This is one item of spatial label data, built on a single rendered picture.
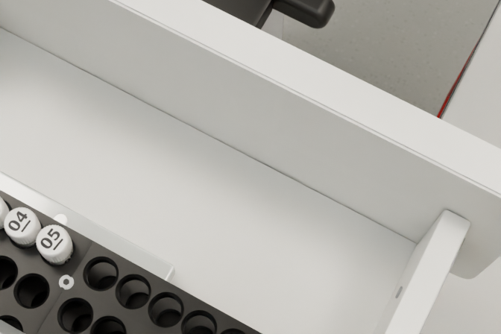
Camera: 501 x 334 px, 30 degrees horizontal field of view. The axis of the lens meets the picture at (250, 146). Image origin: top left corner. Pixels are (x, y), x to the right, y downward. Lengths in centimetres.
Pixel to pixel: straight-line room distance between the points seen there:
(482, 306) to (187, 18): 24
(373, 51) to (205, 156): 99
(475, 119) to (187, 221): 19
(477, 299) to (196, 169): 17
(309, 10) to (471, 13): 109
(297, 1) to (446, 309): 20
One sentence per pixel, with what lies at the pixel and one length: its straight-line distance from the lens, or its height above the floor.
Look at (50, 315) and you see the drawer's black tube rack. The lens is 36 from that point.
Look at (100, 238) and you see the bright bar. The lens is 42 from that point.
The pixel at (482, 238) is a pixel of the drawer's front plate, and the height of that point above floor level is 88.
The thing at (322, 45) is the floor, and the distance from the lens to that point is 141.
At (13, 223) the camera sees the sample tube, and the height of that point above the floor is 91.
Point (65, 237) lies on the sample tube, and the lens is 35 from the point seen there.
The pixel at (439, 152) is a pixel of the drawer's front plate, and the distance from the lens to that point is 35.
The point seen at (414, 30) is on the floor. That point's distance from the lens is 144.
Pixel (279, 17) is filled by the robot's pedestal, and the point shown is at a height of 2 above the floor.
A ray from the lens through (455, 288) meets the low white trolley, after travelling 51.
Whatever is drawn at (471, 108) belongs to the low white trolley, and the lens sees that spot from 55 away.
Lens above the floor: 125
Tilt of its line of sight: 70 degrees down
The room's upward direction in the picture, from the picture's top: 5 degrees clockwise
